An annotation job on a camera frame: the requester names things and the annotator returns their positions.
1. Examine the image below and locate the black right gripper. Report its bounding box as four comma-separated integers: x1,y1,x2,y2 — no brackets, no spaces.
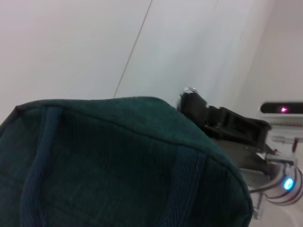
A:
179,91,272,152

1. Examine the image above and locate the teal insulated lunch bag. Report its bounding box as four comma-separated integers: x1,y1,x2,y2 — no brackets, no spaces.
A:
0,96,252,227

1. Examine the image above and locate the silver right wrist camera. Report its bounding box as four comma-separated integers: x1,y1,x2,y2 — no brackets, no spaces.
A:
258,101,303,145

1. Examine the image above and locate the right arm cable with plug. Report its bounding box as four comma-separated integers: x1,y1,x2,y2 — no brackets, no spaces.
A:
247,185,268,219

